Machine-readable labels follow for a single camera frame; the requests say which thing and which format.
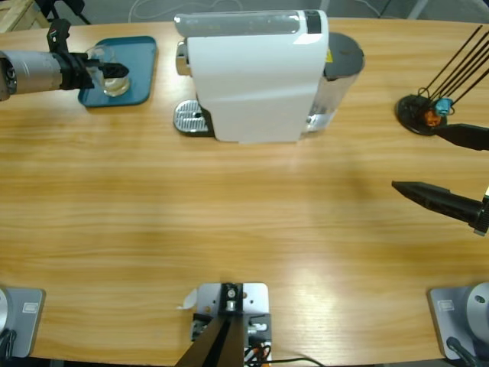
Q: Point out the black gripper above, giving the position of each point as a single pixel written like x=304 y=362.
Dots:
x=74 y=70
x=483 y=218

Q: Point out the clear drinking glass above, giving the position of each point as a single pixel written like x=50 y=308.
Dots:
x=114 y=86

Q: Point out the white capsule coffee machine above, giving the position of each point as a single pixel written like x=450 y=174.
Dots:
x=248 y=84

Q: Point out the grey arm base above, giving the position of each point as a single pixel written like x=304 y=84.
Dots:
x=462 y=317
x=23 y=321

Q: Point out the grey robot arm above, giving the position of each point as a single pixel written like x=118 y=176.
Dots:
x=30 y=72

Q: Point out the orange coffee capsule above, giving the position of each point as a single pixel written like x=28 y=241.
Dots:
x=431 y=118

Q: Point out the blue coffee capsule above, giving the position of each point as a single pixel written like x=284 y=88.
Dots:
x=444 y=106

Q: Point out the teal plastic tray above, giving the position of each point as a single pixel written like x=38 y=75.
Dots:
x=139 y=61

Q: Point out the black stand legs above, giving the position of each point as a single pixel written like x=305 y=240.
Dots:
x=80 y=13

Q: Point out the black capsule holder with rods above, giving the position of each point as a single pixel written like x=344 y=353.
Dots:
x=410 y=111

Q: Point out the chrome slotted drip tray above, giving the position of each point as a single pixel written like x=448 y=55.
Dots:
x=187 y=116

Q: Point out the grey metal leg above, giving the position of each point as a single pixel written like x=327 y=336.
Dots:
x=416 y=9

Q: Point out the white tape tab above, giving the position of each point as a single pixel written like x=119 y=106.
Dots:
x=189 y=300

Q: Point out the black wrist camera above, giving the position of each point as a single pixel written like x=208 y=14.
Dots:
x=58 y=36

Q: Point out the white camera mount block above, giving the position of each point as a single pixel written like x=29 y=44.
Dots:
x=256 y=302

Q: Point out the dark camera post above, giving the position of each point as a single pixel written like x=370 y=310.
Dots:
x=221 y=344

